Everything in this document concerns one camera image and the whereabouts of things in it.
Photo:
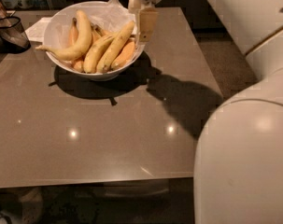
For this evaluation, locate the large curved yellow banana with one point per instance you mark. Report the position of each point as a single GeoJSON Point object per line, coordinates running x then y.
{"type": "Point", "coordinates": [82, 44]}

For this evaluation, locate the white paper sheet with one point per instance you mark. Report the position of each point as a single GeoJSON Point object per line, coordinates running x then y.
{"type": "Point", "coordinates": [36, 31]}

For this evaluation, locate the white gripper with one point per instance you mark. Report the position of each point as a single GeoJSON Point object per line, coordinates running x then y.
{"type": "Point", "coordinates": [148, 16]}

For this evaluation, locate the small yellow banana behind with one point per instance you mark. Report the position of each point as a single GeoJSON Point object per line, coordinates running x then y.
{"type": "Point", "coordinates": [98, 32]}

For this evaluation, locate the dark mesh basket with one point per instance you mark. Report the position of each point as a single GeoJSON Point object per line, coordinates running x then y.
{"type": "Point", "coordinates": [12, 35]}

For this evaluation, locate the long yellow banana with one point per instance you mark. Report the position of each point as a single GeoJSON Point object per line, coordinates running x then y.
{"type": "Point", "coordinates": [115, 47]}

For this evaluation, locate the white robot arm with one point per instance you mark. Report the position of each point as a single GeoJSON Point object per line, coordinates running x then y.
{"type": "Point", "coordinates": [238, 163]}

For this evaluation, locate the yellow banana middle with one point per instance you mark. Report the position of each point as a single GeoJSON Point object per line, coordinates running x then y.
{"type": "Point", "coordinates": [95, 53]}

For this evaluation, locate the white ceramic bowl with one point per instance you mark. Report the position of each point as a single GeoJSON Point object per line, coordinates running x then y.
{"type": "Point", "coordinates": [56, 36]}

